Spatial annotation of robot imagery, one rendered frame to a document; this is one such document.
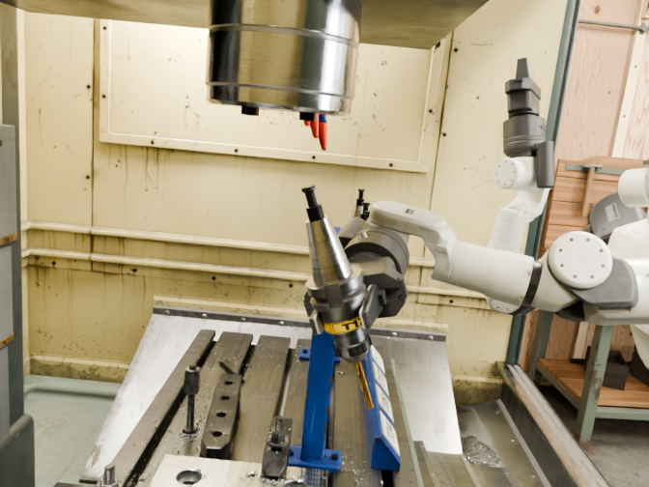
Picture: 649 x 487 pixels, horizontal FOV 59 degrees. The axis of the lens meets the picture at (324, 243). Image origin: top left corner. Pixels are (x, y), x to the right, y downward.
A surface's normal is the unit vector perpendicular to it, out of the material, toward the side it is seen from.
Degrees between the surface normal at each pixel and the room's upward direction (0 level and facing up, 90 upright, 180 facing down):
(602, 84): 90
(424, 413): 24
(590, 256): 60
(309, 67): 90
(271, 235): 90
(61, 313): 90
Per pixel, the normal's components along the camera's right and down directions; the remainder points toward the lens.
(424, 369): 0.07, -0.80
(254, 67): -0.23, 0.18
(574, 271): -0.12, -0.33
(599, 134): 0.06, 0.21
